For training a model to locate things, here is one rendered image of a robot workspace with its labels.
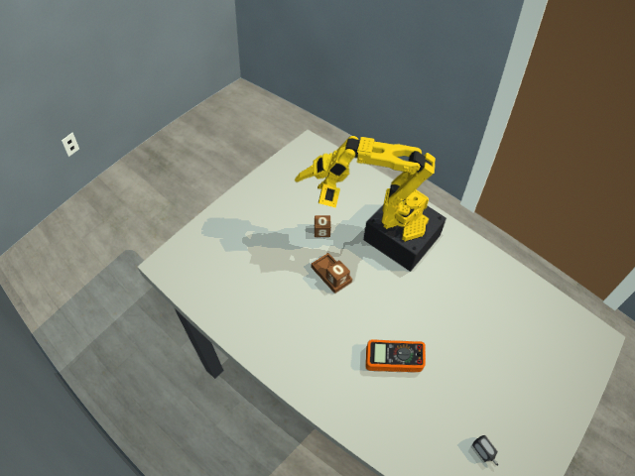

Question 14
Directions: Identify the orange digital multimeter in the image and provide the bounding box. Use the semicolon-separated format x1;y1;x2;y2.
365;340;426;372

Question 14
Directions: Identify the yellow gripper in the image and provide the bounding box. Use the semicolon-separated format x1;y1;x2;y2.
295;153;349;207

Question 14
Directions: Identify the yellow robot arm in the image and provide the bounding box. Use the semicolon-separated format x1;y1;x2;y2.
327;136;435;242

